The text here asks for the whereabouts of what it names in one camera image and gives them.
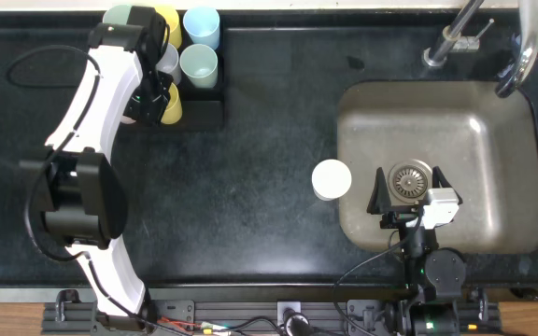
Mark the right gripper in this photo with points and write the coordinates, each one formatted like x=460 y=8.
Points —
x=395 y=220

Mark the white cup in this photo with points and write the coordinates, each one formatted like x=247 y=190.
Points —
x=331 y=178

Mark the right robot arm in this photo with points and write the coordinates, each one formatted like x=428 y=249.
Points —
x=444 y=270

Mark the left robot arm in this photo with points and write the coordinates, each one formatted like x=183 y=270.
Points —
x=110 y=79

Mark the steel sink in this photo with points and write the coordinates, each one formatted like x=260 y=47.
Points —
x=484 y=140

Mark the steel tap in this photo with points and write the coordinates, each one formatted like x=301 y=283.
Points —
x=442 y=46

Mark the black tray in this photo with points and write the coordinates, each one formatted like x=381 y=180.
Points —
x=203 y=112

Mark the green cup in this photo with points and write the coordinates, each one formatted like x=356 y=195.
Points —
x=199 y=65
x=116 y=15

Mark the yellow cup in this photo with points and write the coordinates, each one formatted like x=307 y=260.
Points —
x=175 y=28
x=174 y=109

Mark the blue cup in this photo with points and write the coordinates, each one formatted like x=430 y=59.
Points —
x=201 y=25

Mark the grey cup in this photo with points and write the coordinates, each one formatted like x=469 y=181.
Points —
x=171 y=63

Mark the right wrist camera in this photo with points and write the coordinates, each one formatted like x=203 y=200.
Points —
x=441 y=207

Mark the mounting rail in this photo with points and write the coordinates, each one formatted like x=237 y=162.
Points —
x=241 y=312

